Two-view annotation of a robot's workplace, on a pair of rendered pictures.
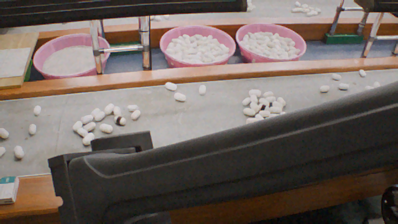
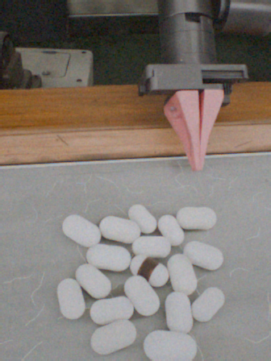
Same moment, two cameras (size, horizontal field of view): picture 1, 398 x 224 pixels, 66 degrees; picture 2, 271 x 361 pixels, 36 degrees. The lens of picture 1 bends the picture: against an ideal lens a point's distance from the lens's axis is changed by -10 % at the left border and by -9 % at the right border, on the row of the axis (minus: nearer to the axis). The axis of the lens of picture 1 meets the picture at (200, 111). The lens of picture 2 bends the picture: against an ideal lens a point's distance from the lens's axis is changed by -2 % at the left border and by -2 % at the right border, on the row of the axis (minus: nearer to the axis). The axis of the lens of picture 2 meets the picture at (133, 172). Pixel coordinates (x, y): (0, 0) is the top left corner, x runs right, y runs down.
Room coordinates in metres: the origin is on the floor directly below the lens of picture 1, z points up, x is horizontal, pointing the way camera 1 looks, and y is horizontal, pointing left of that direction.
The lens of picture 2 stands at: (0.93, -0.18, 1.04)
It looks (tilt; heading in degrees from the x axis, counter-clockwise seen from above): 43 degrees down; 185
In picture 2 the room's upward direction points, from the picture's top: 3 degrees clockwise
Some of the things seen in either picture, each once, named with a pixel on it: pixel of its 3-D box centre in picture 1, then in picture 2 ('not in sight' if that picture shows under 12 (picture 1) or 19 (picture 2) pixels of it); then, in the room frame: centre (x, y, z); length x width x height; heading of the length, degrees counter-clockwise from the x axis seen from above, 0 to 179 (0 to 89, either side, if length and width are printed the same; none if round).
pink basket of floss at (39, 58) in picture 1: (74, 64); not in sight; (0.92, 0.45, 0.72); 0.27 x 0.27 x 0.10
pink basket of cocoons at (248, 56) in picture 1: (269, 50); not in sight; (1.10, -0.25, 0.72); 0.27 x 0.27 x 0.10
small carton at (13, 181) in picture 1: (7, 190); not in sight; (0.36, 0.41, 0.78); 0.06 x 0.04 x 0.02; 15
